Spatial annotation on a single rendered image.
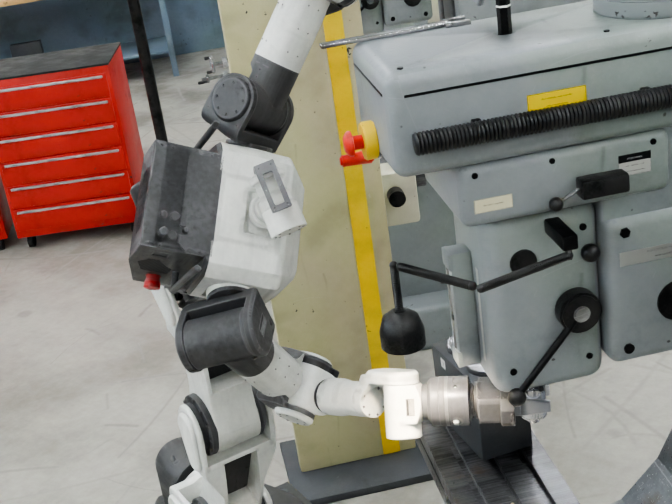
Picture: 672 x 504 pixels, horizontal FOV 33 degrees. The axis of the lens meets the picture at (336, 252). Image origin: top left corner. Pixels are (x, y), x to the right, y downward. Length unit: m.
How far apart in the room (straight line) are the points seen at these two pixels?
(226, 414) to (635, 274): 1.01
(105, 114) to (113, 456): 2.42
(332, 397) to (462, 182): 0.62
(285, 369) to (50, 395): 2.98
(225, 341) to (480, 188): 0.54
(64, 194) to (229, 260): 4.55
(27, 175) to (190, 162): 4.51
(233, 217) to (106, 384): 3.03
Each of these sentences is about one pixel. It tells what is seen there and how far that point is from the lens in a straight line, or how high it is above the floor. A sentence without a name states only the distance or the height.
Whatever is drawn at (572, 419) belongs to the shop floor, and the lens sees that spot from 4.25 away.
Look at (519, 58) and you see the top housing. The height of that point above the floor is 1.88.
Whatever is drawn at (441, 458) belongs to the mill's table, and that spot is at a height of 0.90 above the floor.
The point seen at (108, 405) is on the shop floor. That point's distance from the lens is 4.81.
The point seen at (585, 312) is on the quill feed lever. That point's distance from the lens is 1.82.
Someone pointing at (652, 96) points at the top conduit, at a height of 1.80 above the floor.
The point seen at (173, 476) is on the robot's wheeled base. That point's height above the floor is 0.73.
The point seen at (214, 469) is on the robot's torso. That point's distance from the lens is 2.53.
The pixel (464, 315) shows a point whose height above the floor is 1.44.
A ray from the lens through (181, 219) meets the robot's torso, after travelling 1.97.
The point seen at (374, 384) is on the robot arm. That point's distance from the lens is 2.06.
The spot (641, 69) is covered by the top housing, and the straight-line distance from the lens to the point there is 1.72.
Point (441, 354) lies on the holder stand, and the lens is 2.49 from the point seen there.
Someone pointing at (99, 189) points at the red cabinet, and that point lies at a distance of 6.45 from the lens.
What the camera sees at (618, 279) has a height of 1.50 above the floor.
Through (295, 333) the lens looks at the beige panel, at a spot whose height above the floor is 0.58.
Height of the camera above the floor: 2.30
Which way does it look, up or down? 23 degrees down
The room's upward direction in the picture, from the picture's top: 8 degrees counter-clockwise
